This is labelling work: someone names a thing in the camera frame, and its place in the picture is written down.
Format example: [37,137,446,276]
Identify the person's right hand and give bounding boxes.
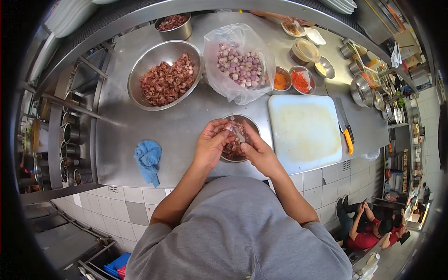
[240,121,286,179]

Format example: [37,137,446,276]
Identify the person's left hand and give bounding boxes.
[194,119,237,172]

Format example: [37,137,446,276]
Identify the person's right fingers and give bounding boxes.
[241,121,262,145]

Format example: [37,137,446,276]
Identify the person's left thumb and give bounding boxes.
[214,134,237,147]

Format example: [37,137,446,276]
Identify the person's right thumb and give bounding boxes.
[240,141,257,160]

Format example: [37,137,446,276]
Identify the person's left fingers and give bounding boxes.
[206,119,236,135]

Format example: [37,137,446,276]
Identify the small steel bowl of peels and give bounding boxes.
[218,114,262,163]

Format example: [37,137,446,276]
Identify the white cutting board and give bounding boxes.
[267,94,343,175]

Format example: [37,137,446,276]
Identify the steel bowl of orange paste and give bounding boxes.
[269,66,293,92]

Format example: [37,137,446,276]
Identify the plastic bag of shallots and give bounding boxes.
[203,23,276,106]

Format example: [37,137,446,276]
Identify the large steel bowl of peels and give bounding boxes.
[127,40,205,112]

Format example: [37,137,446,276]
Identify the steel bowl of red shreds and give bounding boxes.
[289,65,317,96]

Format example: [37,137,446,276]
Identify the blue cloth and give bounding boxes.
[134,140,163,188]

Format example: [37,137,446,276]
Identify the person's body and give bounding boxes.
[125,176,353,280]

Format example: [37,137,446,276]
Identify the steel bowl of yellow bits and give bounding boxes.
[314,56,336,80]

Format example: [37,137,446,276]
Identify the round lidded plastic container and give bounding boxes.
[289,37,321,66]

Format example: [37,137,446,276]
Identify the steel pot of peels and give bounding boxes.
[154,13,193,41]

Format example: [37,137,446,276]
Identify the white dish with food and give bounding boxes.
[281,20,306,38]

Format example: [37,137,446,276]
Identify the empty white dish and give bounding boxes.
[304,27,327,46]

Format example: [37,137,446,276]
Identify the large steel pot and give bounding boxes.
[350,73,374,109]

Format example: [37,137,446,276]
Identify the steel cup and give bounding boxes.
[349,58,365,75]
[340,42,358,59]

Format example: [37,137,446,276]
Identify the row of steel bowls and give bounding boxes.
[373,89,407,124]

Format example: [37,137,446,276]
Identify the row of steel canisters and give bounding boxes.
[59,90,94,187]

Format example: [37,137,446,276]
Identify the stack of white plates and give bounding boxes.
[43,0,99,39]
[318,0,358,15]

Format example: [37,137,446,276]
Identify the white hanging cloth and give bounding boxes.
[391,41,403,69]

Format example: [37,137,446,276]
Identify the blue crate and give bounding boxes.
[103,252,132,279]

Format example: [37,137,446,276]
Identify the black handled knife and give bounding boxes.
[335,98,355,145]

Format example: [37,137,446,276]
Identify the orange handled knife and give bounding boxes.
[337,111,355,155]

